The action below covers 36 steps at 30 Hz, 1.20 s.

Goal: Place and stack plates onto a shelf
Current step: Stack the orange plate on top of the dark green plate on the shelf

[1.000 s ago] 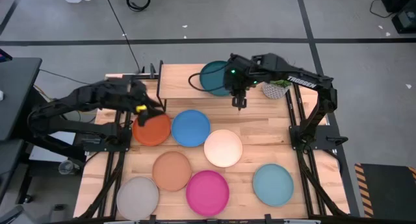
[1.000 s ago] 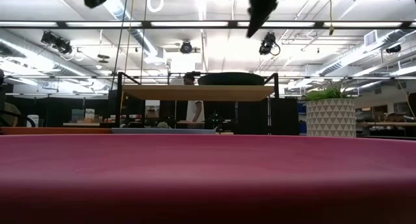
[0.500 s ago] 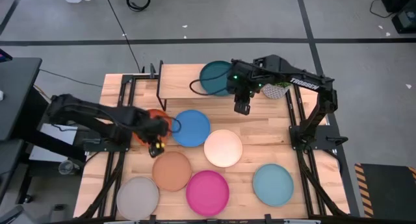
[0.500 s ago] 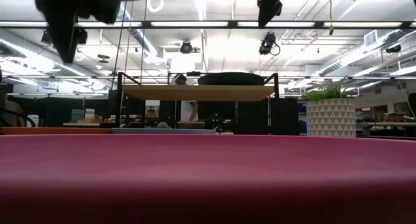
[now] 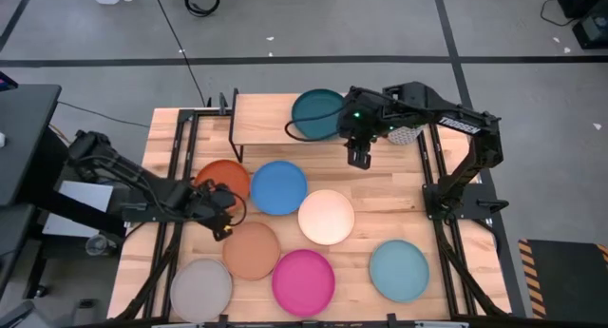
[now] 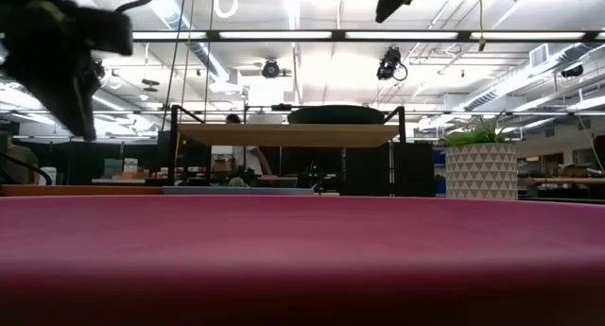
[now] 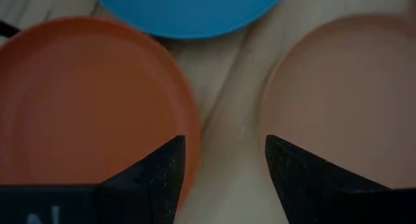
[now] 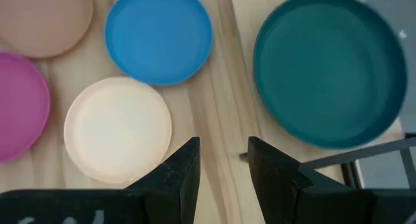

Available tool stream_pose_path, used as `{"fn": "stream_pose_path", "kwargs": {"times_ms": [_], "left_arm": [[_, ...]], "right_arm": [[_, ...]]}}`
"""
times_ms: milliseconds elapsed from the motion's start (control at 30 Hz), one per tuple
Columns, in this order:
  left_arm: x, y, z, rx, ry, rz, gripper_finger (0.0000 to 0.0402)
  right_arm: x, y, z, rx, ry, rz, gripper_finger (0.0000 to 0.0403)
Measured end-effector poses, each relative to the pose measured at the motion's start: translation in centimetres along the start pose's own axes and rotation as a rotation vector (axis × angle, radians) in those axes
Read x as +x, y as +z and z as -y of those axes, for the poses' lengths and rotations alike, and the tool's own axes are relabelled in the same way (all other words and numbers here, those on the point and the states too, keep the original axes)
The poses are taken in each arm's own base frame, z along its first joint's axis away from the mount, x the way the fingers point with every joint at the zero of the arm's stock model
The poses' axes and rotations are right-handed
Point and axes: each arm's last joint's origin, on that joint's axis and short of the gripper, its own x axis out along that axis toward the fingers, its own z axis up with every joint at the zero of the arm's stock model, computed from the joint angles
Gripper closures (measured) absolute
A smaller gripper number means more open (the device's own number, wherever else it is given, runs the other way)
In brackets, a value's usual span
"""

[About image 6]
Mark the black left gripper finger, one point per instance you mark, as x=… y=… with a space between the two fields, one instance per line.
x=90 y=104
x=52 y=99

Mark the wooden shelf rack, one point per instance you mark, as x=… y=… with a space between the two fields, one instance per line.
x=173 y=151

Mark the wooden shelf board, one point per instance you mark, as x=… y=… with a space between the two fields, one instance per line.
x=288 y=136

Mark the black overhead light bar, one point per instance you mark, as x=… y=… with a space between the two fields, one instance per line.
x=331 y=35

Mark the person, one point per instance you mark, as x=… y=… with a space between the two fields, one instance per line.
x=255 y=160
x=19 y=163

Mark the white cup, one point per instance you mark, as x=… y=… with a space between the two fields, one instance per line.
x=48 y=175

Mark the dark green plate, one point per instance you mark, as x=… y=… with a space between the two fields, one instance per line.
x=335 y=114

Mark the round black ceiling fixture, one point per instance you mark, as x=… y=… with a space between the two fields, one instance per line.
x=271 y=69

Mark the green plant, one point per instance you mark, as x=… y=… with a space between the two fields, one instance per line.
x=468 y=137

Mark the black cabinet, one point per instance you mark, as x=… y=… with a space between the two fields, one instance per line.
x=411 y=170

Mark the white triangle-pattern planter pot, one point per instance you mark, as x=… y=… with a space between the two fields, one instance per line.
x=481 y=172

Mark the pink plate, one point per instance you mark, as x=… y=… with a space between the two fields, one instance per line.
x=302 y=260

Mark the black overhead camera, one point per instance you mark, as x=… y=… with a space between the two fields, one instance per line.
x=388 y=63

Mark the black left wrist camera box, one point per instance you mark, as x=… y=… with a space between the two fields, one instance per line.
x=106 y=32

